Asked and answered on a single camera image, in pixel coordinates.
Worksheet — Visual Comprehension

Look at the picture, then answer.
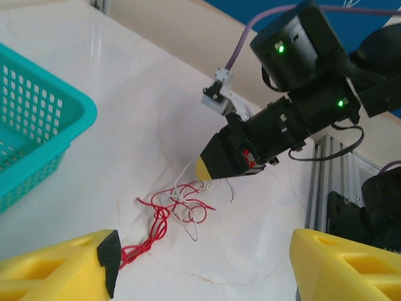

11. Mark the aluminium frame post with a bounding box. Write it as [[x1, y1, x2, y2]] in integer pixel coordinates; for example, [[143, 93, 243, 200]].
[[92, 0, 111, 14]]

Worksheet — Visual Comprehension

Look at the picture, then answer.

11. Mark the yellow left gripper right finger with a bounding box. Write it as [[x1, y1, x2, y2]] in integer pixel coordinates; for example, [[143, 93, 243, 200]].
[[289, 228, 401, 301]]

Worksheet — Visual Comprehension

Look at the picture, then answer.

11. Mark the thin red cable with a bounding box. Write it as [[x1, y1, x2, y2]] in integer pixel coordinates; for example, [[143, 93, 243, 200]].
[[120, 183, 217, 272]]

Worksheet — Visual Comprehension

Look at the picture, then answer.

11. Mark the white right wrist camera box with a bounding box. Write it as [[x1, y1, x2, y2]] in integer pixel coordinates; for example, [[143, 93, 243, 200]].
[[200, 67, 251, 122]]

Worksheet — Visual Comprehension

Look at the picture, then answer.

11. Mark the teal plastic basket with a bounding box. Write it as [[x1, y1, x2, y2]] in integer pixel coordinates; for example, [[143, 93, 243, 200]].
[[0, 43, 98, 216]]

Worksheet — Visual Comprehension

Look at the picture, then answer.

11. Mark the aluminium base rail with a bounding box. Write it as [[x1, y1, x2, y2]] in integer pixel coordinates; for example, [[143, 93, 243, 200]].
[[305, 133, 377, 235]]

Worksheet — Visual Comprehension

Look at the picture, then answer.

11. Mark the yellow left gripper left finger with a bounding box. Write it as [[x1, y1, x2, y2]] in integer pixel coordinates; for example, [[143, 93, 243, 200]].
[[0, 228, 122, 301]]

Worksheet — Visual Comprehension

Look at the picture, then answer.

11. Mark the black right gripper wire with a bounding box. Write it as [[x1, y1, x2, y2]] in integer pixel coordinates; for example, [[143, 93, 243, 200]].
[[288, 124, 366, 162]]

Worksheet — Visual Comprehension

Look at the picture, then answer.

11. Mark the thin white cable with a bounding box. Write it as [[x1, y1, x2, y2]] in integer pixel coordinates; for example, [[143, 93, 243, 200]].
[[170, 162, 236, 242]]

